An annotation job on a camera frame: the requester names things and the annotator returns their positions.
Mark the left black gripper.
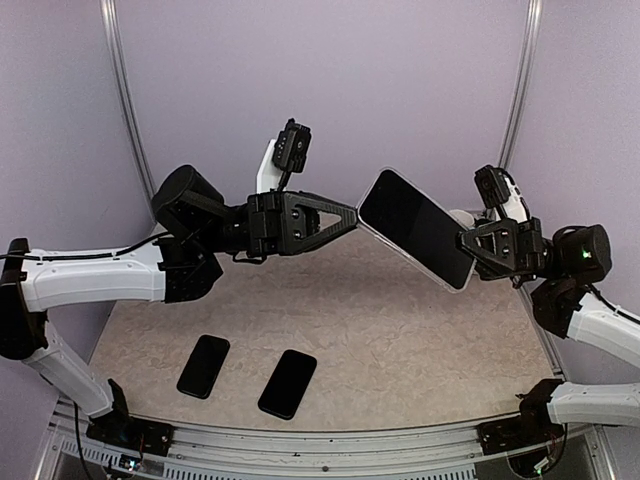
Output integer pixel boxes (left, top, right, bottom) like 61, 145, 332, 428
198, 188, 365, 256

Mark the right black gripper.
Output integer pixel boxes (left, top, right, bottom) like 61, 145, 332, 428
456, 215, 565, 281

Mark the clear phone case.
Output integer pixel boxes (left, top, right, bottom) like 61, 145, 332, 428
357, 168, 477, 293

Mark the black phone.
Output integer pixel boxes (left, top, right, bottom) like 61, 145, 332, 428
257, 349, 317, 420
176, 335, 230, 400

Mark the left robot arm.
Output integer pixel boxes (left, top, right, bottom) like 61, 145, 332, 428
1, 165, 357, 445

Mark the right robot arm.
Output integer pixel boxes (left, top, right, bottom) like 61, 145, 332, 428
457, 218, 639, 444

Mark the light blue mug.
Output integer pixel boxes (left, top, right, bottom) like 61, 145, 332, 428
449, 209, 476, 228

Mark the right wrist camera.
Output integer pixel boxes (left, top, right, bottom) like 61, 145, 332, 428
474, 165, 531, 223

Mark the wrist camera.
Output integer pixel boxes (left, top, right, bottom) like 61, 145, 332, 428
474, 165, 531, 223
256, 118, 312, 193

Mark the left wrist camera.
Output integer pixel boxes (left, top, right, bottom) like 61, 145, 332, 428
256, 118, 312, 193

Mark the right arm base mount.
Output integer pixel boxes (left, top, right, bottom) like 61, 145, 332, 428
476, 415, 565, 456

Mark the right aluminium frame post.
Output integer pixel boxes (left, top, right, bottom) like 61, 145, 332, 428
498, 0, 544, 170

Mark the aluminium frame post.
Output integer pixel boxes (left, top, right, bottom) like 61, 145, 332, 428
498, 0, 544, 170
100, 0, 156, 213

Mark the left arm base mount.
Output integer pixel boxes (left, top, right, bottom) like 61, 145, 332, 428
86, 417, 174, 457

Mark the left aluminium frame post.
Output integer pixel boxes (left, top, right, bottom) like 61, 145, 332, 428
100, 0, 156, 213

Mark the front aluminium rail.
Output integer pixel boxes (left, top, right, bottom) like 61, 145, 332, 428
27, 409, 619, 479

